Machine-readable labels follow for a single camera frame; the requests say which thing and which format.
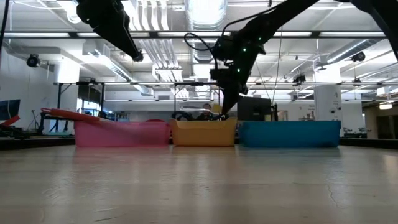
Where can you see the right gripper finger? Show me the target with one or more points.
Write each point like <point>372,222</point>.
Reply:
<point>226,96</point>
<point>237,96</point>

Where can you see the red silicone spoon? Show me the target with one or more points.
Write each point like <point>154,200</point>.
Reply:
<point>71,115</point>

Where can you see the black aluminium frame right arm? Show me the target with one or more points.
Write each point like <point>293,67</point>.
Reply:
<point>367,143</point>

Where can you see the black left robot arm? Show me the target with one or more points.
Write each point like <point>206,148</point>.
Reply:
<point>109,21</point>

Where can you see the black aluminium frame left arm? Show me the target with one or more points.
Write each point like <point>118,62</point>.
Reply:
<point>37,143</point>

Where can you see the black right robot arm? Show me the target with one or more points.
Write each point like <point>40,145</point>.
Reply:
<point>280,18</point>

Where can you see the black monitor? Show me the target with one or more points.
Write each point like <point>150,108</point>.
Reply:
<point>253,109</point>

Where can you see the person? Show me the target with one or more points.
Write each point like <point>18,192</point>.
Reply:
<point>206,115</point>

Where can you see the orange plastic bin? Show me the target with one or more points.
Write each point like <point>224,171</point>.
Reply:
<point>202,133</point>

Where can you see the black chair back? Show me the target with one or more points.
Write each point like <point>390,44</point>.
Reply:
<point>183,116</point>

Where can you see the teal plastic bin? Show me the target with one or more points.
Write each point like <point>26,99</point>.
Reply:
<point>289,134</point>

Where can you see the white square column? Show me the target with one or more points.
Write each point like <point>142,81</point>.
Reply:
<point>328,105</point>

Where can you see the pink plastic bin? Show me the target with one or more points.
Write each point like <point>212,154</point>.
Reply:
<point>121,135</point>

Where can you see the red flat object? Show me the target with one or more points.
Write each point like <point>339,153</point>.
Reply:
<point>11,120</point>

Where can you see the round silver air duct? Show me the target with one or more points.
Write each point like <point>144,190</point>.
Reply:
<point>205,12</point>

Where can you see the black overhead frame beam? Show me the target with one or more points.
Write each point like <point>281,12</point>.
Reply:
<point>149,34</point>

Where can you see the black workbench frame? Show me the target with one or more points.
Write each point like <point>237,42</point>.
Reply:
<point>124,83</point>

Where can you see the glowing wall lamp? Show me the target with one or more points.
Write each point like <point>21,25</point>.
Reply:
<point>385,106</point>

